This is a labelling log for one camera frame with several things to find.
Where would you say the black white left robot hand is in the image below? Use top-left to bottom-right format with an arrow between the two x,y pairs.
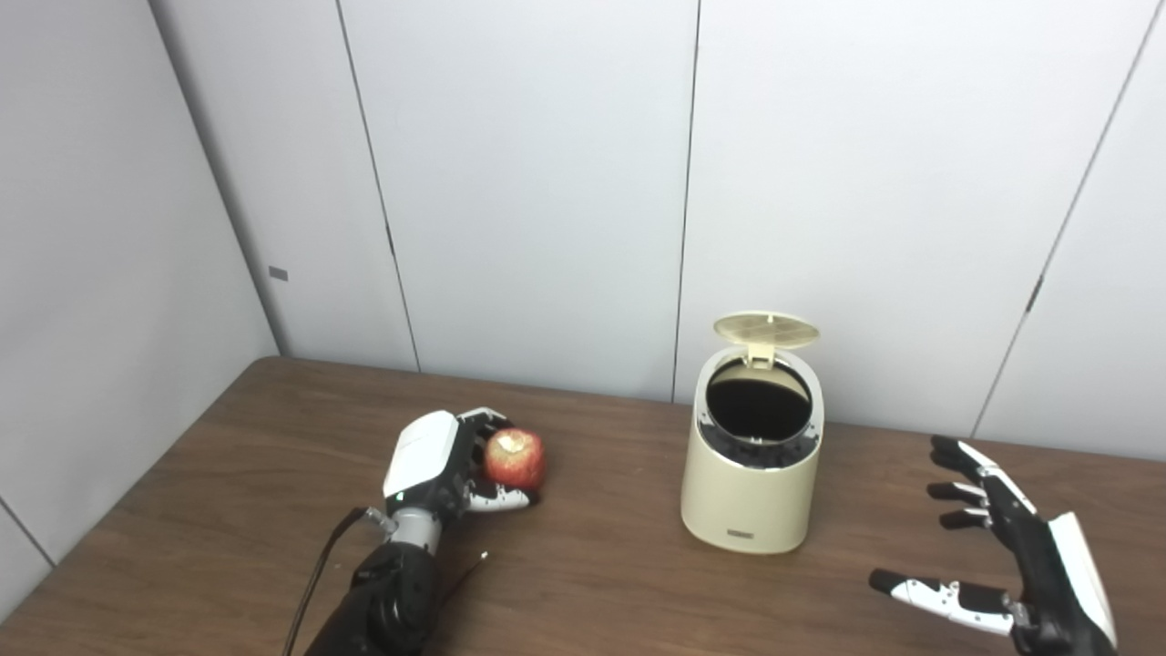
383,407 -> 540,529

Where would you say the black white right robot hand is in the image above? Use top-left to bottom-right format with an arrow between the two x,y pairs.
868,436 -> 1119,656

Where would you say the red apple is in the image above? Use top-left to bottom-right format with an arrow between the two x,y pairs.
483,428 -> 547,494

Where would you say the cream-colored lidded bin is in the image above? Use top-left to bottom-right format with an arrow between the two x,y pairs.
680,312 -> 825,555

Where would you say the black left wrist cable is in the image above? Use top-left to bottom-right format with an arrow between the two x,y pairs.
281,507 -> 398,656

